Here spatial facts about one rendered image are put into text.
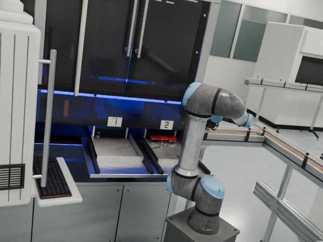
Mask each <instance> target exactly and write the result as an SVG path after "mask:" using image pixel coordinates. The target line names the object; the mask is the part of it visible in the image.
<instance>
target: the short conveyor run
mask: <svg viewBox="0 0 323 242"><path fill-rule="evenodd" d="M207 131H208V133H205V134H204V136H203V140H202V142H203V143H204V144H205V145H219V146H244V147H262V145H263V142H264V139H265V137H264V136H261V135H260V134H258V133H263V131H258V128H246V127H241V126H239V125H238V127H235V126H220V125H219V126H218V127H217V128H216V130H212V129H211V128H207Z"/></svg>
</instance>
